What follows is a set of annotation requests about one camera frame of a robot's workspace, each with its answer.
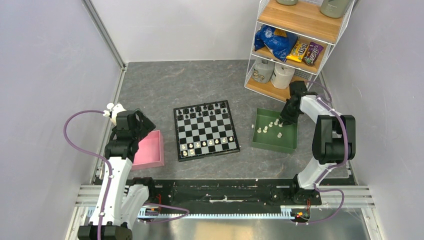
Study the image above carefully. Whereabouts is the pink plastic tray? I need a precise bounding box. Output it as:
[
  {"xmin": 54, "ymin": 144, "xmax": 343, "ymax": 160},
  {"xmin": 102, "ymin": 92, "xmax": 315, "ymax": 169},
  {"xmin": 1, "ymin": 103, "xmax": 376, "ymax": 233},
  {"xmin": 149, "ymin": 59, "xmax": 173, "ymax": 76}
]
[{"xmin": 131, "ymin": 130, "xmax": 165, "ymax": 171}]

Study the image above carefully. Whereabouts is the green plastic tray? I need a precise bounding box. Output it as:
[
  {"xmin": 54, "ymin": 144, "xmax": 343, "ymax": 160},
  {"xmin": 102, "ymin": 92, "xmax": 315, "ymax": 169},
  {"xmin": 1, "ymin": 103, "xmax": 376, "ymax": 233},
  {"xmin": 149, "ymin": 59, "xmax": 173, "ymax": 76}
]
[{"xmin": 251, "ymin": 108, "xmax": 298, "ymax": 154}]

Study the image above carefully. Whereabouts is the black white chessboard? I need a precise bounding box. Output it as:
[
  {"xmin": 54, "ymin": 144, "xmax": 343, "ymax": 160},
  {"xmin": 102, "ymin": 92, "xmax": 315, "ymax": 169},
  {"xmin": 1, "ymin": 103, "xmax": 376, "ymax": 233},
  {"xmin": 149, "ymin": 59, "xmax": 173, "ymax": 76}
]
[{"xmin": 173, "ymin": 100, "xmax": 240, "ymax": 162}]

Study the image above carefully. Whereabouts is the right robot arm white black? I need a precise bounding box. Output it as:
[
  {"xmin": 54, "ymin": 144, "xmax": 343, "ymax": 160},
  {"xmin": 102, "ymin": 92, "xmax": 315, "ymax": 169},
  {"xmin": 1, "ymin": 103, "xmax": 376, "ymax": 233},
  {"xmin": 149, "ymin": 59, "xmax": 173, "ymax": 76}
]
[{"xmin": 279, "ymin": 81, "xmax": 356, "ymax": 205}]

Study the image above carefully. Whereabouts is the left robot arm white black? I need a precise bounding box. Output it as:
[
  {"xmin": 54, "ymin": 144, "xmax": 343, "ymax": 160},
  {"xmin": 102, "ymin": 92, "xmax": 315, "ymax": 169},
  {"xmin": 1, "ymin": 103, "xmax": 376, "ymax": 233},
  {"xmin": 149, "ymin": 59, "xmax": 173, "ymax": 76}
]
[{"xmin": 77, "ymin": 109, "xmax": 157, "ymax": 240}]

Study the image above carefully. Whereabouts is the white paper roll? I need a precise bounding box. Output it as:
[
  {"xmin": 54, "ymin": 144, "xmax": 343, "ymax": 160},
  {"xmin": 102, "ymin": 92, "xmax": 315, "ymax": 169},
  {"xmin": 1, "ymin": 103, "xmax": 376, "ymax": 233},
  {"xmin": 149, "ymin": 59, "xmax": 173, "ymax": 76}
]
[{"xmin": 270, "ymin": 64, "xmax": 295, "ymax": 89}]

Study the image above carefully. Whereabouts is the white jug with label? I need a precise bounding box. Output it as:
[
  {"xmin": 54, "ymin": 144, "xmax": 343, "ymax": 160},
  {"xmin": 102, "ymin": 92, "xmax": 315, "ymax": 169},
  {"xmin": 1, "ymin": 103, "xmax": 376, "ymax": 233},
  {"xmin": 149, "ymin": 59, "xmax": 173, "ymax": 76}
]
[{"xmin": 252, "ymin": 58, "xmax": 275, "ymax": 84}]

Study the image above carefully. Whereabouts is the yellow candy bag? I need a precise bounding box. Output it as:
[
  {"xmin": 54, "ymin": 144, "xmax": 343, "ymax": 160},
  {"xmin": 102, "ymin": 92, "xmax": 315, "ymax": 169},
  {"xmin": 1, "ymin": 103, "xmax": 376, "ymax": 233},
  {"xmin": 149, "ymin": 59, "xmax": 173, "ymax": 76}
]
[{"xmin": 286, "ymin": 40, "xmax": 309, "ymax": 63}]

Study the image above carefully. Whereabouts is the brown candy bag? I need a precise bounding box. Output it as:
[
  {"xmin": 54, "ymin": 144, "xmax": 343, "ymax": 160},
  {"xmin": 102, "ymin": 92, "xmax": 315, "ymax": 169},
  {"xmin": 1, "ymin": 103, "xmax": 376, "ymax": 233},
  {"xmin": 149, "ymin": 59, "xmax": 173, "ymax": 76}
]
[{"xmin": 302, "ymin": 41, "xmax": 324, "ymax": 66}]

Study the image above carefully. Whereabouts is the blue snack bag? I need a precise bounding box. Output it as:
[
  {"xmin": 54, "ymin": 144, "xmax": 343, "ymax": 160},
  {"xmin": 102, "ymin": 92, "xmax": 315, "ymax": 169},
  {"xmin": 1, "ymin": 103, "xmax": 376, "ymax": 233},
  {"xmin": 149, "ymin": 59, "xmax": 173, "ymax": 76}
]
[{"xmin": 254, "ymin": 24, "xmax": 298, "ymax": 62}]

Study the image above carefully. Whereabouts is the grey green bottle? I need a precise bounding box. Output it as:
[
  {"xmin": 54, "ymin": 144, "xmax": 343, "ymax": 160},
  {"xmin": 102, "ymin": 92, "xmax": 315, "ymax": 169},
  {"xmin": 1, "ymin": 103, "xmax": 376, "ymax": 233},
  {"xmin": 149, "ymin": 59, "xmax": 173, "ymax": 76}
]
[{"xmin": 320, "ymin": 0, "xmax": 351, "ymax": 19}]

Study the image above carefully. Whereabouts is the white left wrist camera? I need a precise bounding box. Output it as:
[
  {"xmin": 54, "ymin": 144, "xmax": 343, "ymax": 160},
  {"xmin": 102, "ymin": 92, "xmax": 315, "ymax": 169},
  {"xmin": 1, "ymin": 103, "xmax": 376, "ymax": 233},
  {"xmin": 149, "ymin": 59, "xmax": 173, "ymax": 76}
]
[{"xmin": 102, "ymin": 102, "xmax": 127, "ymax": 126}]

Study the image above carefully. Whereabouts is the white wire wooden shelf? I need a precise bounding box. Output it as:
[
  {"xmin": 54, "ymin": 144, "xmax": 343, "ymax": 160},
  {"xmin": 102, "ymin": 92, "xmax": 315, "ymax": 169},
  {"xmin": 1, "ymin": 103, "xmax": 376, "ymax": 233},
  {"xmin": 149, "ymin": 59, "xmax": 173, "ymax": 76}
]
[{"xmin": 244, "ymin": 0, "xmax": 355, "ymax": 102}]

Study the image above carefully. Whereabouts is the grey cable duct strip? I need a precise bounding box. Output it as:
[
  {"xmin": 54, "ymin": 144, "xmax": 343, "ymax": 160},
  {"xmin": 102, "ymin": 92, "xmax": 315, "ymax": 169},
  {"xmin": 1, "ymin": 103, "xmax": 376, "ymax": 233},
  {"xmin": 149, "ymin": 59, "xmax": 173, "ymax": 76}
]
[{"xmin": 137, "ymin": 206, "xmax": 311, "ymax": 221}]

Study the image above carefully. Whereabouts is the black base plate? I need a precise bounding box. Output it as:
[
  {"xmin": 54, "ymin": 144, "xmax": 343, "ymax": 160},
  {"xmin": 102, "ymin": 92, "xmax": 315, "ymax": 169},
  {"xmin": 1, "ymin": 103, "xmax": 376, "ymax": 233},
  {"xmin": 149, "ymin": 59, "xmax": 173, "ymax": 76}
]
[{"xmin": 126, "ymin": 177, "xmax": 322, "ymax": 214}]

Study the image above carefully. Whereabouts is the aluminium corner rail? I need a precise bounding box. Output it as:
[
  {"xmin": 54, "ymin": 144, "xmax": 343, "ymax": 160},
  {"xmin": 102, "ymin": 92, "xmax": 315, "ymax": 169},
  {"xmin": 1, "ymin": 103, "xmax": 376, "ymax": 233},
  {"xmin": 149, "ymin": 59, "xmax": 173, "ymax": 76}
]
[{"xmin": 81, "ymin": 0, "xmax": 127, "ymax": 69}]

